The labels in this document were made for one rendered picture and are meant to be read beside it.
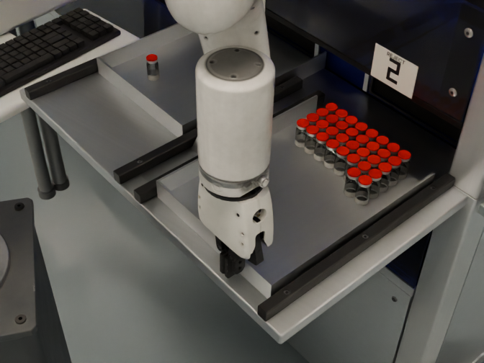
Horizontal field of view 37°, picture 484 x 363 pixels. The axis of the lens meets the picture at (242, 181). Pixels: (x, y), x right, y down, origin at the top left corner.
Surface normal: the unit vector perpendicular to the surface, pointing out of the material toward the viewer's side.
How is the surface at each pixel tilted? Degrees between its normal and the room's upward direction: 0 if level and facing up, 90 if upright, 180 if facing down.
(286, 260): 0
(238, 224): 89
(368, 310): 90
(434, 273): 90
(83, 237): 0
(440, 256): 90
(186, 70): 0
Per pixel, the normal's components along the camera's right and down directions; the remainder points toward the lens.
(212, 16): 0.11, 0.73
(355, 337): -0.76, 0.44
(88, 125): 0.01, -0.73
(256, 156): 0.60, 0.56
